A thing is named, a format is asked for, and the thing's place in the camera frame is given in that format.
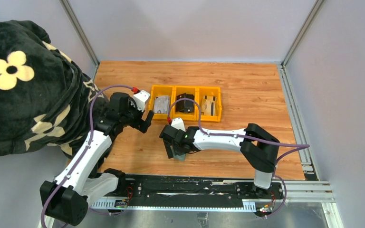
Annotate beige cards in right bin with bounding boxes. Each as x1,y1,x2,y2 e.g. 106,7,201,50
201,95,217,116

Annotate yellow bin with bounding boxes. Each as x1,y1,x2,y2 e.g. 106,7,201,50
149,85,173,120
172,85,198,121
198,86,222,122

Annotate black card holder in bin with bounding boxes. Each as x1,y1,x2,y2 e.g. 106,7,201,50
175,93,194,114

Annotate right aluminium frame post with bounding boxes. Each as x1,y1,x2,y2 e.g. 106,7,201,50
281,0,327,67

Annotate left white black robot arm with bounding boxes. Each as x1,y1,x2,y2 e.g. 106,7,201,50
40,90,154,226

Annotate silver cards in left bin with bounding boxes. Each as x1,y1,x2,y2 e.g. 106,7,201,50
154,95,170,114

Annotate green card holder wallet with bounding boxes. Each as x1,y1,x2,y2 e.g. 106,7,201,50
172,148,186,161

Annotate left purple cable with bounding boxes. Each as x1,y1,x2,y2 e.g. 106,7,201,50
40,84,139,228

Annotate purple cable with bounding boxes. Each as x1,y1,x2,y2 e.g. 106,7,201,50
167,98,310,218
40,84,139,228

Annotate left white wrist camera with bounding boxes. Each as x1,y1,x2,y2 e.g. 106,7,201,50
131,90,151,113

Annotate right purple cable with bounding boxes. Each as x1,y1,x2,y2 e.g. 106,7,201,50
167,98,310,218

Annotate middle yellow bin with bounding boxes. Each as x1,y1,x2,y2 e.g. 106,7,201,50
172,85,198,121

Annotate black floral blanket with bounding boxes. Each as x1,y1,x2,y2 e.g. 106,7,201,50
0,20,108,158

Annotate aluminium frame post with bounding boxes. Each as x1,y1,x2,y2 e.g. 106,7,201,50
281,0,327,67
59,0,100,69

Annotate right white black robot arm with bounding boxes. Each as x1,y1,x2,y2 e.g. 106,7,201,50
159,123,280,199

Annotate right yellow bin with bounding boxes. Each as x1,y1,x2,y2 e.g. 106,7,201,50
198,86,222,122

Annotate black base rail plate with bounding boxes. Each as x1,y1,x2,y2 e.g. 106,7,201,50
89,173,285,209

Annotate left aluminium frame post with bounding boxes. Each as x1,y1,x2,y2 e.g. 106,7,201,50
59,0,100,69

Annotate left yellow bin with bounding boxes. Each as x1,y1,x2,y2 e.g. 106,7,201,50
149,85,173,120

